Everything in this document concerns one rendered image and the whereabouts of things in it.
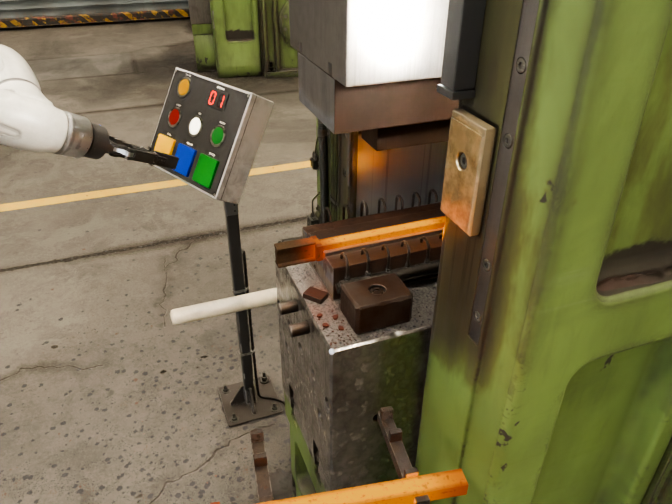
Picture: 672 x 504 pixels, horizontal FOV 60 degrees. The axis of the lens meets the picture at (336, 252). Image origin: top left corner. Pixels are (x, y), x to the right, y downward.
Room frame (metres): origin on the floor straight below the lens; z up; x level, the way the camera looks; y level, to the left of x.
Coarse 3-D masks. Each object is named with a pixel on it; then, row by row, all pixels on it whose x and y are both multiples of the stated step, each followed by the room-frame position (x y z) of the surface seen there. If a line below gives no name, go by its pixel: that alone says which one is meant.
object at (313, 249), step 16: (400, 224) 1.11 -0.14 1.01; (416, 224) 1.11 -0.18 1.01; (432, 224) 1.11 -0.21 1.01; (304, 240) 1.02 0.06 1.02; (320, 240) 1.04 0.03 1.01; (336, 240) 1.04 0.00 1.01; (352, 240) 1.04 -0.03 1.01; (368, 240) 1.05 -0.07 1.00; (288, 256) 1.00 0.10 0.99; (304, 256) 1.01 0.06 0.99; (320, 256) 1.01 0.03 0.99
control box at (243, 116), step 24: (168, 96) 1.61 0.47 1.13; (192, 96) 1.55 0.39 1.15; (216, 96) 1.49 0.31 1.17; (240, 96) 1.44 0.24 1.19; (168, 120) 1.56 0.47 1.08; (216, 120) 1.45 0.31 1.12; (240, 120) 1.40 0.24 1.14; (264, 120) 1.44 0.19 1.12; (192, 144) 1.46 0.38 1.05; (216, 144) 1.40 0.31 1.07; (240, 144) 1.38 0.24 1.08; (168, 168) 1.48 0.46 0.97; (192, 168) 1.42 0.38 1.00; (240, 168) 1.38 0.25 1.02; (216, 192) 1.33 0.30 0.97; (240, 192) 1.37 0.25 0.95
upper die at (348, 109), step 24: (312, 72) 1.06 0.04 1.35; (312, 96) 1.06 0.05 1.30; (336, 96) 0.96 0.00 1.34; (360, 96) 0.98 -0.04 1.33; (384, 96) 0.99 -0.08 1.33; (408, 96) 1.01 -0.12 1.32; (432, 96) 1.03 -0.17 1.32; (336, 120) 0.96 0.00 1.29; (360, 120) 0.98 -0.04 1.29; (384, 120) 0.99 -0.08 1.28; (408, 120) 1.01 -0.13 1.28; (432, 120) 1.03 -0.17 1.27
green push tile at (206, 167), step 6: (204, 156) 1.40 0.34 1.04; (198, 162) 1.41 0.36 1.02; (204, 162) 1.39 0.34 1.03; (210, 162) 1.38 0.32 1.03; (216, 162) 1.37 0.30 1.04; (198, 168) 1.40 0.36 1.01; (204, 168) 1.38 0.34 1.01; (210, 168) 1.37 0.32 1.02; (216, 168) 1.36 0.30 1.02; (198, 174) 1.39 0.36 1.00; (204, 174) 1.37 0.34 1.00; (210, 174) 1.36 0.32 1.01; (198, 180) 1.37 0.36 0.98; (204, 180) 1.36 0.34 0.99; (210, 180) 1.35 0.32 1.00; (204, 186) 1.35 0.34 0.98; (210, 186) 1.35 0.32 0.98
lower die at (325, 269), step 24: (360, 216) 1.20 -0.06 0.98; (384, 216) 1.20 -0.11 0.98; (408, 216) 1.18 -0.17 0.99; (432, 216) 1.18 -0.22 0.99; (384, 240) 1.06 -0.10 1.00; (408, 240) 1.07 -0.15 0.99; (432, 240) 1.07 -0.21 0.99; (312, 264) 1.08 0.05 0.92; (336, 264) 0.97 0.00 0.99; (360, 264) 0.98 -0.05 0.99; (384, 264) 1.00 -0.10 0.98
